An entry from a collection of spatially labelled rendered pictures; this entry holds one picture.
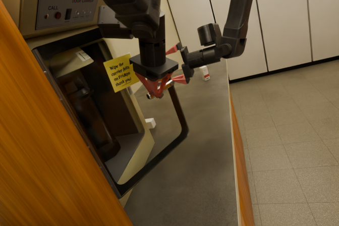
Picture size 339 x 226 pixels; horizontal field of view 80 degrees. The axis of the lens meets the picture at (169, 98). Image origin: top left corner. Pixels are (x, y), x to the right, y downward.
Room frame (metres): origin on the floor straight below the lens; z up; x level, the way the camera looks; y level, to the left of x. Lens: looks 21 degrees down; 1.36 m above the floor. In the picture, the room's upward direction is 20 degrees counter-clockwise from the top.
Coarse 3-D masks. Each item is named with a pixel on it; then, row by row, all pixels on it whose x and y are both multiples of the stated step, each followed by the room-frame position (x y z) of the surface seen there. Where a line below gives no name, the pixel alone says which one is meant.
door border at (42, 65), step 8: (40, 56) 0.41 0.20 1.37; (40, 64) 0.41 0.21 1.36; (48, 72) 0.41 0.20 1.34; (48, 80) 0.41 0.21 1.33; (56, 88) 0.41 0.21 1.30; (64, 104) 0.41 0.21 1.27; (72, 112) 0.41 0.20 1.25; (72, 120) 0.41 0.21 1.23; (80, 128) 0.41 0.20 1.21; (88, 144) 0.41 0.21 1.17; (96, 160) 0.41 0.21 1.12; (104, 168) 0.41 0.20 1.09; (104, 176) 0.41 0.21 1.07; (112, 184) 0.41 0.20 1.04
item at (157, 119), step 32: (96, 32) 0.49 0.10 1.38; (64, 64) 0.43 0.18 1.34; (96, 64) 0.47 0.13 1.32; (64, 96) 0.41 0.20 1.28; (96, 96) 0.45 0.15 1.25; (128, 96) 0.49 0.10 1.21; (160, 96) 0.55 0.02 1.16; (96, 128) 0.43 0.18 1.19; (128, 128) 0.47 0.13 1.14; (160, 128) 0.53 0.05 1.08; (128, 160) 0.45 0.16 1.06; (160, 160) 0.50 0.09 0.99
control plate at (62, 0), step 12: (48, 0) 0.43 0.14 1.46; (60, 0) 0.46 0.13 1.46; (72, 0) 0.49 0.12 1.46; (84, 0) 0.53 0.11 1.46; (96, 0) 0.58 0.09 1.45; (48, 12) 0.44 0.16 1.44; (60, 12) 0.47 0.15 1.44; (72, 12) 0.50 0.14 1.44; (36, 24) 0.42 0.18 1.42; (48, 24) 0.45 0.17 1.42; (60, 24) 0.48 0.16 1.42
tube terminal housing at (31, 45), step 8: (96, 24) 0.67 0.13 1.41; (56, 32) 0.51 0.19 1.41; (64, 32) 0.53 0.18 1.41; (72, 32) 0.56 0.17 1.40; (80, 32) 0.58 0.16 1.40; (32, 40) 0.44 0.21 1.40; (40, 40) 0.46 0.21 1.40; (48, 40) 0.48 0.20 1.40; (32, 48) 0.43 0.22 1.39; (128, 192) 0.47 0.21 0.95; (120, 200) 0.43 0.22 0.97
